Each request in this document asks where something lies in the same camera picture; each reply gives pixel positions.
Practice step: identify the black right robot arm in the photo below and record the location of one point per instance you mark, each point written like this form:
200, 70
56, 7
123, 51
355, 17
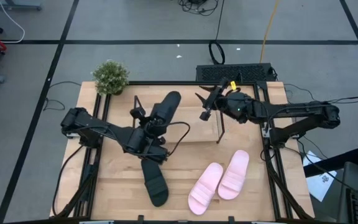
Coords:
291, 110

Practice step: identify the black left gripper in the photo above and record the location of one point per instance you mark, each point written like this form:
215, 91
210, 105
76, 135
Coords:
156, 129

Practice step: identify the black desk edge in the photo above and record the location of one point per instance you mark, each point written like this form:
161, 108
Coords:
331, 162

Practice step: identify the yellow tag on right gripper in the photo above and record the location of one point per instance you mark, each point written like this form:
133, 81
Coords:
233, 85

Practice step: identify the black metal table frame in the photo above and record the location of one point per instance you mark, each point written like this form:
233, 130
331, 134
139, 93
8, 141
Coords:
166, 83

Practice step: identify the pink slide sandal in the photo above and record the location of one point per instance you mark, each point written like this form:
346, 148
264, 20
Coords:
204, 189
233, 175

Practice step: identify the wooden shelf with black frame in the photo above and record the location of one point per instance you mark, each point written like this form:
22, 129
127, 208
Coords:
200, 127

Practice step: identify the black perforated computer case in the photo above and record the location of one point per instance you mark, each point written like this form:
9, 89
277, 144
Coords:
228, 73

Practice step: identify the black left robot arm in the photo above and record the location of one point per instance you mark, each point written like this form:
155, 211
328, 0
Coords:
104, 130

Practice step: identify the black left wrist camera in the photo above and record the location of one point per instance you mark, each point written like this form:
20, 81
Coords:
138, 112

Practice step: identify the small green potted plant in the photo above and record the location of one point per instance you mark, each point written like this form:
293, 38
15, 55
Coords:
110, 77

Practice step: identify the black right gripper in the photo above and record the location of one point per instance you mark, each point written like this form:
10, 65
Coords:
219, 96

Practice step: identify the black slide sandal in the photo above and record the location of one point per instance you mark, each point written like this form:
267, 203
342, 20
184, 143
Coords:
155, 186
171, 101

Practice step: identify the white paper sheet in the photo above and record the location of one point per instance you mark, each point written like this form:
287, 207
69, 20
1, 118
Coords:
320, 183

